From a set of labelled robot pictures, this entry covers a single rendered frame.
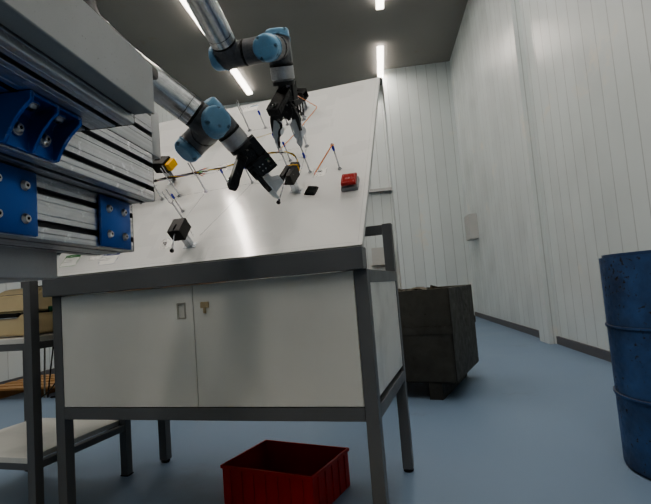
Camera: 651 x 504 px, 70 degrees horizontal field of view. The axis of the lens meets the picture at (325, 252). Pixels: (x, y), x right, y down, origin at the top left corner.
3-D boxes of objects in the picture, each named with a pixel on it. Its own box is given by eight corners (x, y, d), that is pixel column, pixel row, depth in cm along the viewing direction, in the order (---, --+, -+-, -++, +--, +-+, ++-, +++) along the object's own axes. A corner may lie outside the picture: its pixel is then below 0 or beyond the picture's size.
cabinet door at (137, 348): (197, 407, 150) (191, 285, 153) (64, 407, 166) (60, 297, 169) (201, 405, 152) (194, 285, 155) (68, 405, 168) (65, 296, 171)
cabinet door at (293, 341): (363, 407, 133) (352, 271, 137) (197, 407, 149) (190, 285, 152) (365, 405, 136) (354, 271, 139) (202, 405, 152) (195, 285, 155)
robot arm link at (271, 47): (243, 66, 134) (255, 66, 144) (280, 59, 132) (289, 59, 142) (237, 37, 131) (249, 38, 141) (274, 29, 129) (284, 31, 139)
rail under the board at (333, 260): (363, 268, 132) (361, 245, 133) (42, 297, 166) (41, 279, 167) (367, 268, 137) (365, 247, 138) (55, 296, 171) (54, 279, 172)
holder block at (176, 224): (175, 266, 151) (159, 245, 144) (187, 239, 159) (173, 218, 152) (187, 265, 150) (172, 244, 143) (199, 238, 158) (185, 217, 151)
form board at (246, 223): (47, 281, 169) (44, 277, 168) (153, 127, 238) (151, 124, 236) (363, 248, 135) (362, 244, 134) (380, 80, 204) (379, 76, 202)
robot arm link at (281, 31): (259, 29, 140) (268, 30, 148) (265, 68, 144) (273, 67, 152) (285, 25, 138) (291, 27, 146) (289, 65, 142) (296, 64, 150)
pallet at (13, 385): (-27, 402, 406) (-27, 391, 407) (33, 384, 478) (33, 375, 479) (87, 395, 396) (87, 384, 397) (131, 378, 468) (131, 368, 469)
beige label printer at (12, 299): (27, 337, 172) (26, 284, 173) (-19, 339, 177) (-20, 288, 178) (87, 328, 201) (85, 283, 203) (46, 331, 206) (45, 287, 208)
